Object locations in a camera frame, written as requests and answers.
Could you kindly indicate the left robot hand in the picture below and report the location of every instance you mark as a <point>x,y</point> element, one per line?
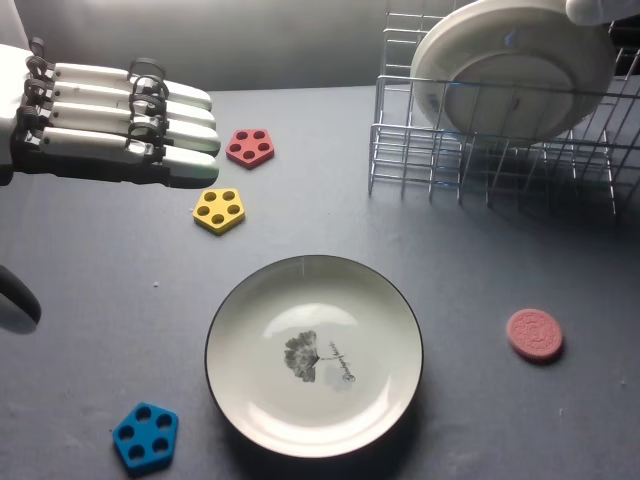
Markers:
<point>100,125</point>

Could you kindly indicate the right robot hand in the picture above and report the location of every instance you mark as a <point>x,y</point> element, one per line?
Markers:
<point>595,10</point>

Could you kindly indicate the white plate with leaf print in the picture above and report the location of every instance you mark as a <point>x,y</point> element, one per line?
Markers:
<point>510,65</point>
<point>310,390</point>

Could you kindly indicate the yellow pentagon block with holes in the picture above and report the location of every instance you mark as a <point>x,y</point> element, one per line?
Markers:
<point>219,212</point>

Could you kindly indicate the red pentagon block with holes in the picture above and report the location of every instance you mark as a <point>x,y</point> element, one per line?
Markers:
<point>250,147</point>

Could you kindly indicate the grey table cloth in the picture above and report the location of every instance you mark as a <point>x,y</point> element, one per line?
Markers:
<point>475,270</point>

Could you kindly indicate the blue pentagon block with holes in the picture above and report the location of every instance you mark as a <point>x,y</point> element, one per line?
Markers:
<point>145,440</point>

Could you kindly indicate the pink round cookie toy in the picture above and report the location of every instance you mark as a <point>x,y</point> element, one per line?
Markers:
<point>534,335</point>

